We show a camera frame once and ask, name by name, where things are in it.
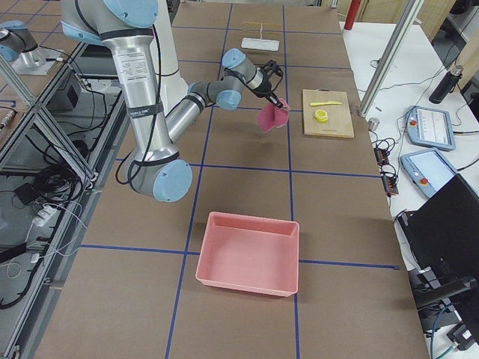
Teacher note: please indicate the black monitor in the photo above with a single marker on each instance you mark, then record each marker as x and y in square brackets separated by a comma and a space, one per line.
[443, 233]

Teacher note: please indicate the blue teach pendant near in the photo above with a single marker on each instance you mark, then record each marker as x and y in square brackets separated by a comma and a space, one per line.
[428, 169]

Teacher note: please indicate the red wiping cloth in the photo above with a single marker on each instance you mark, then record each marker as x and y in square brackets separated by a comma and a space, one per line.
[269, 118]

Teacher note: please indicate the blue teach pendant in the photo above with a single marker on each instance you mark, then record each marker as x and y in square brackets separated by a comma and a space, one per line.
[429, 127]
[428, 169]

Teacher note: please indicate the blue teach pendant far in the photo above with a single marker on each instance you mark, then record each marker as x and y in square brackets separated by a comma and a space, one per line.
[429, 127]

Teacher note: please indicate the aluminium frame post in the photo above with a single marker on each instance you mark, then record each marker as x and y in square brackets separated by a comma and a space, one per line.
[392, 48]

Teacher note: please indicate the black water bottle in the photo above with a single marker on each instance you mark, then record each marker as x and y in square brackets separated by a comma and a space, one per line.
[447, 84]

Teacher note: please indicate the red cylinder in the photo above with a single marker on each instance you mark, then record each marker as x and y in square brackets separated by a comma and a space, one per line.
[352, 14]

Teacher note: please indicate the yellow lemon slices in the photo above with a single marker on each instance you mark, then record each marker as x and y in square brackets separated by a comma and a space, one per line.
[321, 116]

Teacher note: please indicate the yellow plastic knife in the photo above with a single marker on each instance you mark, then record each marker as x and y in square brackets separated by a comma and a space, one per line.
[314, 104]

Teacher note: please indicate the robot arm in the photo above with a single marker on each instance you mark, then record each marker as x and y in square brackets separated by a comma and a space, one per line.
[138, 35]

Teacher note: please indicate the pink plastic bin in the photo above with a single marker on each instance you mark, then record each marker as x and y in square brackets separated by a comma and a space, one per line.
[250, 254]

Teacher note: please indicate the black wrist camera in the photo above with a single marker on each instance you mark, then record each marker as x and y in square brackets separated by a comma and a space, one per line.
[269, 69]

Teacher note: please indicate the bamboo cutting board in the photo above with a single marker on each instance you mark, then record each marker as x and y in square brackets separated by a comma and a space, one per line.
[340, 123]

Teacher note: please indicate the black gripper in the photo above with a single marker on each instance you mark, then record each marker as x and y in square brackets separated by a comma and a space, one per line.
[264, 89]

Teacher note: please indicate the white rack tray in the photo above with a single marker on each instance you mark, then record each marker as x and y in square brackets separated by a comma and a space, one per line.
[260, 44]

